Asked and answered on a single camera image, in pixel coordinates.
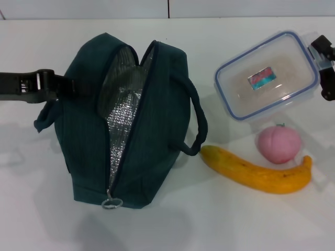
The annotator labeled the pink toy peach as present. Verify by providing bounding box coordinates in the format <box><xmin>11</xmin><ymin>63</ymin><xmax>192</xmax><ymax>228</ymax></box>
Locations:
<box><xmin>258</xmin><ymin>122</ymin><xmax>302</xmax><ymax>165</ymax></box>

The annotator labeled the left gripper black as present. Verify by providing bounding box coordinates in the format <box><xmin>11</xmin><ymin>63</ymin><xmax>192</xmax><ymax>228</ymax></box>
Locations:
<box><xmin>0</xmin><ymin>68</ymin><xmax>91</xmax><ymax>105</ymax></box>

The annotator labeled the clear food container blue seal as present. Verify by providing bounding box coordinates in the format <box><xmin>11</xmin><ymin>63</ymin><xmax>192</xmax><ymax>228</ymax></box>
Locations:
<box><xmin>213</xmin><ymin>29</ymin><xmax>335</xmax><ymax>124</ymax></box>

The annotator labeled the dark teal insulated lunch bag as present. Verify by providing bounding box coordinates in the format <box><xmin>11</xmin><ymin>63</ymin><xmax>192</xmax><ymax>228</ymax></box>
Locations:
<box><xmin>33</xmin><ymin>32</ymin><xmax>210</xmax><ymax>211</ymax></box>

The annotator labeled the yellow banana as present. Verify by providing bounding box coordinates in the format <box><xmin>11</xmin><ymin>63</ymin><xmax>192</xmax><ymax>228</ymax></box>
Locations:
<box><xmin>199</xmin><ymin>145</ymin><xmax>314</xmax><ymax>195</ymax></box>

